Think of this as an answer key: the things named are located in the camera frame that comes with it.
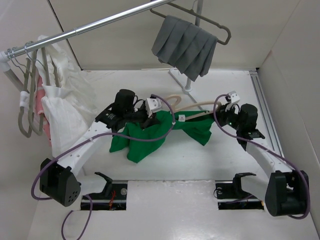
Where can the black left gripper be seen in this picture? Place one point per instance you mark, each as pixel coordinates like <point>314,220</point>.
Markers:
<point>147,121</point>

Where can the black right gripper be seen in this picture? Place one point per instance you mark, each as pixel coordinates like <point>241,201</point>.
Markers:
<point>223,112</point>

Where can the beige wooden hanger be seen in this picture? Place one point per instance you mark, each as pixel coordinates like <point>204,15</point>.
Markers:
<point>177,109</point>

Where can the green t shirt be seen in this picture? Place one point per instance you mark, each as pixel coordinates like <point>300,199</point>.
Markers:
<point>198,129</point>

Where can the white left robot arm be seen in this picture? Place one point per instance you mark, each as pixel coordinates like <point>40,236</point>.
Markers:
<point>60,180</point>

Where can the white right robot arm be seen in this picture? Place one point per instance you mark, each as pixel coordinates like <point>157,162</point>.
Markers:
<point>286,192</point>

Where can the grey plastic hanger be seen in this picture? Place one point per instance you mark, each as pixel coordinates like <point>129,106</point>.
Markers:
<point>199,17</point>

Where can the grey hanger outer left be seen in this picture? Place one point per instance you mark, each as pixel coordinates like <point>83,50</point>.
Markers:
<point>24,94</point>

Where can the white rack stand base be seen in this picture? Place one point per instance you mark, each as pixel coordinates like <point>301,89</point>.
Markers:
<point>186,86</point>

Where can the grey pleated skirt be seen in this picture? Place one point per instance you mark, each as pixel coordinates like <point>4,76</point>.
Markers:
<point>185,46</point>

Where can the white hanging garment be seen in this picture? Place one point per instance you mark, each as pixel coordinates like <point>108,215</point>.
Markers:
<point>69,103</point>

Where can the pink hanging garment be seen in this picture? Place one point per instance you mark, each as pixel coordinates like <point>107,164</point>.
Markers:
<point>39,110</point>

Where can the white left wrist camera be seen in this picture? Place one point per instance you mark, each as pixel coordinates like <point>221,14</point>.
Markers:
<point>152,105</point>

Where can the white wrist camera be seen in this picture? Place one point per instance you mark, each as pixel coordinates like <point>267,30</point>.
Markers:
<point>152,105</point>
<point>232,99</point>

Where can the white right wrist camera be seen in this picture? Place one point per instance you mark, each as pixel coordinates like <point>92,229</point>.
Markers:
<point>232,99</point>

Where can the aluminium side rail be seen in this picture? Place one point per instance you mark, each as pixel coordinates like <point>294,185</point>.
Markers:
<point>271,133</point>

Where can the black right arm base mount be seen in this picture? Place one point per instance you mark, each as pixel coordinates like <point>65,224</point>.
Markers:
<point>230,195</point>

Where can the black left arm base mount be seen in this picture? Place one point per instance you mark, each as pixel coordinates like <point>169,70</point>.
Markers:
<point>105,193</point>

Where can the silver clothes rail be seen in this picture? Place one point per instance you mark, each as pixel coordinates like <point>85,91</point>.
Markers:
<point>6,56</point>

